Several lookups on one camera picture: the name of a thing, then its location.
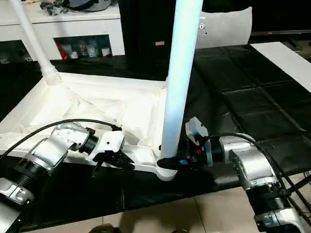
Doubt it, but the white plastic table top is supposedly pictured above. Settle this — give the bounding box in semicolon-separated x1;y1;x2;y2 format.
0;71;183;183

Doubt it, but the black table mat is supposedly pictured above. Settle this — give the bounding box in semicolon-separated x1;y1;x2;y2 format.
0;43;311;230

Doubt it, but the black metal table leg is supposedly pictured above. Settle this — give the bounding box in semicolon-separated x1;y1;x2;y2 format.
286;170;311;193

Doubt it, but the white flat board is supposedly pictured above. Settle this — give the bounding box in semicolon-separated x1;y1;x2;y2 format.
250;41;311;93

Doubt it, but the white pillow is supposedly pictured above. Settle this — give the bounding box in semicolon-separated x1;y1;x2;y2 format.
194;6;253;49

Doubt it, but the white glass-door cabinet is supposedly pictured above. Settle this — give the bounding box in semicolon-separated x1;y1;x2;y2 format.
0;0;126;64

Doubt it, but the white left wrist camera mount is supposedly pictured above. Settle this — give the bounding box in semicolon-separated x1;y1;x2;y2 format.
85;131;126;167

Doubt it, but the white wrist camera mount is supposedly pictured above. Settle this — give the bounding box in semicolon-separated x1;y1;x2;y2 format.
85;131;126;167
185;116;214;167

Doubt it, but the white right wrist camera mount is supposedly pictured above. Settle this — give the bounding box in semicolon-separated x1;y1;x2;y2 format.
185;116;214;167

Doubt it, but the grey bag with black strap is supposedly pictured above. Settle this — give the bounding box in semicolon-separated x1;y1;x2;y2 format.
67;0;118;13

